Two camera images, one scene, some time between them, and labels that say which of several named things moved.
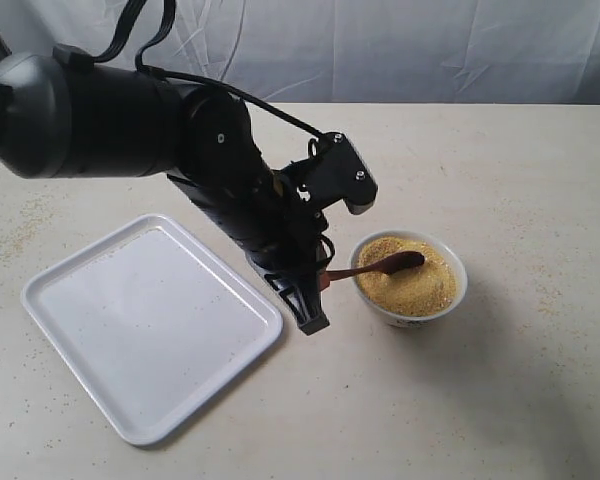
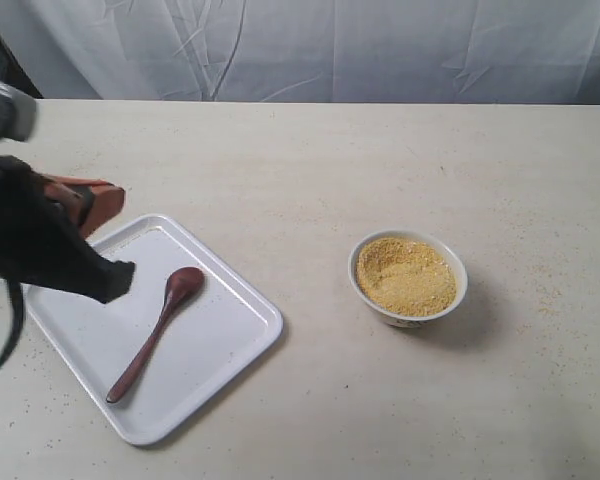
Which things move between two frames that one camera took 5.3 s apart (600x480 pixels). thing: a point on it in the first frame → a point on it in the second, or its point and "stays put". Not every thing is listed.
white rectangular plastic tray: (153, 321) stays put
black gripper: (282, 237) → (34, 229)
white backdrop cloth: (349, 52) stays put
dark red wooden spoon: (401, 262) → (181, 283)
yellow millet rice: (417, 290) stays put
